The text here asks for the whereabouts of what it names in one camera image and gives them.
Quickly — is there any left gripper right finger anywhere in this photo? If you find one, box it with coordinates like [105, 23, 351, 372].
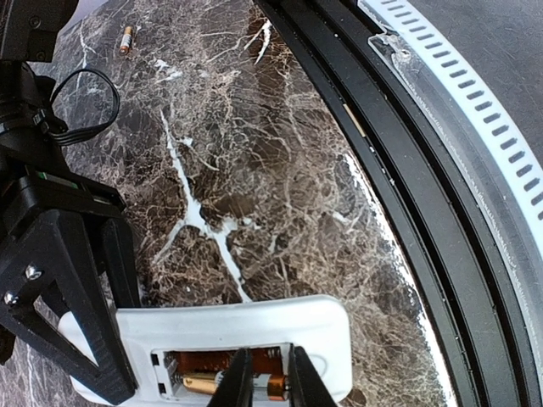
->
[288, 345, 337, 407]

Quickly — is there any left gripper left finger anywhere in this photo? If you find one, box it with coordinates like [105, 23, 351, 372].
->
[207, 348, 253, 407]

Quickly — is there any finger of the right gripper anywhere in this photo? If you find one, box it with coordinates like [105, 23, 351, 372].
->
[100, 218, 142, 309]
[1, 209, 136, 405]

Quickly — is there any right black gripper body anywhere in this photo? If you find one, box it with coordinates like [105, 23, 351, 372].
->
[1, 164, 126, 263]

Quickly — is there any white remote control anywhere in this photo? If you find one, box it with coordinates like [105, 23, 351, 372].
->
[57, 294, 353, 406]

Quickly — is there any gold black AA battery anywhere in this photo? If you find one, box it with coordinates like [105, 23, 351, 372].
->
[119, 26, 133, 55]

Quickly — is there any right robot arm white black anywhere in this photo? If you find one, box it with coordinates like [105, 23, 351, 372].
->
[1, 1, 141, 405]

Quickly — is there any black front rail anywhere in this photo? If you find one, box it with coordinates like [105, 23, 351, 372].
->
[261, 1, 542, 406]

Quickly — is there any white slotted cable duct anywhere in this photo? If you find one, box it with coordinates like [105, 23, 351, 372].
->
[360, 0, 543, 221]

